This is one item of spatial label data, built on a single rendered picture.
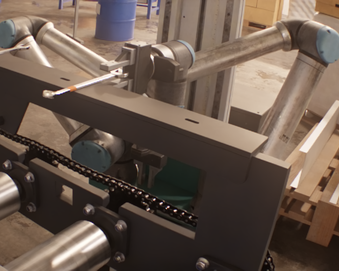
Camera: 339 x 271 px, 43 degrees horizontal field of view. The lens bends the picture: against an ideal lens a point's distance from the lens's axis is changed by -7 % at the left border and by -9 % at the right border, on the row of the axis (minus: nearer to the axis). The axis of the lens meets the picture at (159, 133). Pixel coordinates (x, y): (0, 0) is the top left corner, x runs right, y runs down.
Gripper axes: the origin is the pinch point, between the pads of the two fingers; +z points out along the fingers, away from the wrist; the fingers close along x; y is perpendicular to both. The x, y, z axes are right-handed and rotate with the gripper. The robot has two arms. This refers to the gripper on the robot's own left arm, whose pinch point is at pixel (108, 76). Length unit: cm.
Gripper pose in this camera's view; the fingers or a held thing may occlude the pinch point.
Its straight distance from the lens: 106.8
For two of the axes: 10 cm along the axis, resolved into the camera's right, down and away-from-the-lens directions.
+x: 1.0, -9.1, -4.1
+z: -5.5, 2.9, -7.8
